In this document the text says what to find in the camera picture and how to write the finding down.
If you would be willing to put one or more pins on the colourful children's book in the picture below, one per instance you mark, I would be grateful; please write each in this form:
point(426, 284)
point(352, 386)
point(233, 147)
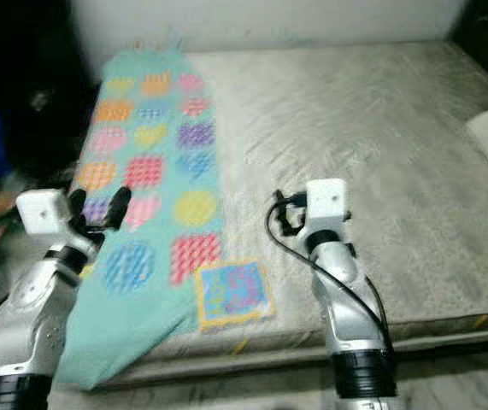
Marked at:
point(235, 295)

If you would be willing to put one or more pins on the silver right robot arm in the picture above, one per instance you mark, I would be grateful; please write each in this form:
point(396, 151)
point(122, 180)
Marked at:
point(350, 316)

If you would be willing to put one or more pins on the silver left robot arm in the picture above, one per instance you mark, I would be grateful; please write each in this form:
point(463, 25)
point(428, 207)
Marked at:
point(34, 316)

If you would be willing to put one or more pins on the teal blanket with hearts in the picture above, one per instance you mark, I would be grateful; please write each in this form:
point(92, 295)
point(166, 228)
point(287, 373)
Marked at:
point(158, 137)

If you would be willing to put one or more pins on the black tufted headboard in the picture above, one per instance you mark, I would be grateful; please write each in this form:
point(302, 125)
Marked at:
point(487, 26)

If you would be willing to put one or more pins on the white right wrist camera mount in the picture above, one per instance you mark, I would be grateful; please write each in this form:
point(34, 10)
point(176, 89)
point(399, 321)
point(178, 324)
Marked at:
point(327, 202)

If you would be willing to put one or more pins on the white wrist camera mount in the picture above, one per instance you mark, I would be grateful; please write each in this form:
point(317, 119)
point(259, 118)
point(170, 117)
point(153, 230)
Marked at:
point(43, 213)
point(327, 202)

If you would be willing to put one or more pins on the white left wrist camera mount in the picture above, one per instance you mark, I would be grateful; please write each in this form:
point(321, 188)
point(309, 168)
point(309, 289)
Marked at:
point(43, 213)

